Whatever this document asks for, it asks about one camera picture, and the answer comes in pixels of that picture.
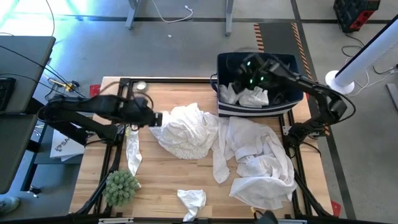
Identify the white round tape roll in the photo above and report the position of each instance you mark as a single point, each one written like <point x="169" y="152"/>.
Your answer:
<point x="141" y="85"/>

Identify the navy fabric storage bin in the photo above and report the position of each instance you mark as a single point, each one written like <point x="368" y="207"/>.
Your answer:
<point x="224" y="65"/>

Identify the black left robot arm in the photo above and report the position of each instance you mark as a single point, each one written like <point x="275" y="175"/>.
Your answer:
<point x="102" y="105"/>

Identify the yellow clamp tool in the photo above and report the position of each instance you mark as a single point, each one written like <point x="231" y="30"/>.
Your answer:
<point x="70" y="86"/>

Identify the white textured shirt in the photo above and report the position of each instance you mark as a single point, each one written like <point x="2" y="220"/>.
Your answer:
<point x="186" y="130"/>

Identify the black and red crate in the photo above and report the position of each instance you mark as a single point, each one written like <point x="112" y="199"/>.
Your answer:
<point x="354" y="14"/>

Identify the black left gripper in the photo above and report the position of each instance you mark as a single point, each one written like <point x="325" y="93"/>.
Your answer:
<point x="140" y="112"/>

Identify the red corner pad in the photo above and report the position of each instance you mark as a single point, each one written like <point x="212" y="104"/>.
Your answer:
<point x="335" y="208"/>
<point x="94" y="90"/>

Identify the white tower fan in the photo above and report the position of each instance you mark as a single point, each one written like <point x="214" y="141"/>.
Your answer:
<point x="367" y="54"/>

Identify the white paper with logo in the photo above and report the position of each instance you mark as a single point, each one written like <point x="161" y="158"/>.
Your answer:
<point x="66" y="149"/>

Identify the plain grey desk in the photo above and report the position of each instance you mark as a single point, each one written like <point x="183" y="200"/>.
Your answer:
<point x="12" y="149"/>

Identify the green artificial plant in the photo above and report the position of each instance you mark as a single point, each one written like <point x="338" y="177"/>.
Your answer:
<point x="120" y="187"/>

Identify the small black caster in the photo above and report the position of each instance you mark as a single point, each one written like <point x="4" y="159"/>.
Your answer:
<point x="34" y="191"/>

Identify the yellow tag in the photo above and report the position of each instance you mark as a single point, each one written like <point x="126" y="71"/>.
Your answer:
<point x="127" y="132"/>

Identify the grey desk leg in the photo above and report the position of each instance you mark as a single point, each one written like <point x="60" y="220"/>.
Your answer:
<point x="229" y="18"/>
<point x="132" y="15"/>

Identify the large white shirt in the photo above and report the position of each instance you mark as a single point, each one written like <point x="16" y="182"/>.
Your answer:
<point x="264" y="168"/>

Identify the long white sock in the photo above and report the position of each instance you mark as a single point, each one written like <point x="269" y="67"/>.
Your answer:
<point x="133" y="152"/>

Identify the black keyboard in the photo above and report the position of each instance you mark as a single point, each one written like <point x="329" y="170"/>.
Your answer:
<point x="6" y="93"/>

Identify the dark mat hazard stripes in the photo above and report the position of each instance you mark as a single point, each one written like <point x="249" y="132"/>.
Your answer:
<point x="280" y="37"/>

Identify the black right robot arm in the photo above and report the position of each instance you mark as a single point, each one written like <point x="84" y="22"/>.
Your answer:
<point x="311" y="85"/>

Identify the small white cloth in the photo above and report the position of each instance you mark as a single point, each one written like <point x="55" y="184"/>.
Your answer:
<point x="192" y="199"/>

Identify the silver bracket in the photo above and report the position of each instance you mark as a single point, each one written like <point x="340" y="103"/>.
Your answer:
<point x="115" y="220"/>
<point x="292" y="221"/>

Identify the black metal table frame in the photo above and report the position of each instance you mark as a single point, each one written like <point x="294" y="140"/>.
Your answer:
<point x="113" y="161"/>

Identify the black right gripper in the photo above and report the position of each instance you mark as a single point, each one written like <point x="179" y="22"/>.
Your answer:
<point x="253" y="73"/>

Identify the person's shoe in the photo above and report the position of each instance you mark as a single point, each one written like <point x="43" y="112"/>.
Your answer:
<point x="7" y="204"/>

